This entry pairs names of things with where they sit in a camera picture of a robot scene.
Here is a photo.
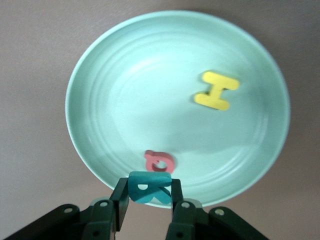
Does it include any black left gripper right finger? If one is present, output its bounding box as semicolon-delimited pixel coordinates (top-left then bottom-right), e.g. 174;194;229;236
166;179;270;240

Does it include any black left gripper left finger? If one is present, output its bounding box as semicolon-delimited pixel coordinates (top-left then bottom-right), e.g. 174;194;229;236
3;177;131;240

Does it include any teal foam letter R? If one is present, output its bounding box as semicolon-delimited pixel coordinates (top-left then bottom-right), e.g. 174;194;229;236
127;171;173;205

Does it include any red foam letter Q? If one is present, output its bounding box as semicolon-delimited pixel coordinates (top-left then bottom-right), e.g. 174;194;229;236
144;149;177;174

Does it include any yellow foam letter H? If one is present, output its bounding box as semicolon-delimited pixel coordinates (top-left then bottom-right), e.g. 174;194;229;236
194;71;241;111

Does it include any pale green round plate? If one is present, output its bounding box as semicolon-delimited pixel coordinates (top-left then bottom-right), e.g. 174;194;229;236
64;9;291;208

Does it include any brown table mat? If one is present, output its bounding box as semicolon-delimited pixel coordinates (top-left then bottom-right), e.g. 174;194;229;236
0;0;320;240

